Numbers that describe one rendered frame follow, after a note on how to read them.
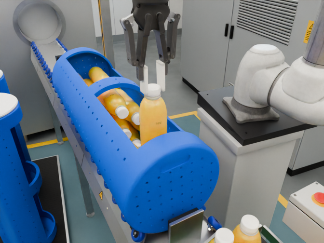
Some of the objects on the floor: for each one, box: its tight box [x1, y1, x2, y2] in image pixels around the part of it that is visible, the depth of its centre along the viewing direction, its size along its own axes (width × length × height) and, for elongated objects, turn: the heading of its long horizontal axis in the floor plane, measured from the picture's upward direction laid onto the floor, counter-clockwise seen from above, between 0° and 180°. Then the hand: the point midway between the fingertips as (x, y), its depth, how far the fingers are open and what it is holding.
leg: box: [45, 90, 64, 145], centre depth 258 cm, size 6×6×63 cm
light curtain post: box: [97, 0, 116, 70], centre depth 206 cm, size 6×6×170 cm
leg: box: [73, 151, 95, 217], centre depth 184 cm, size 6×6×63 cm
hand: (152, 78), depth 66 cm, fingers closed on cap, 4 cm apart
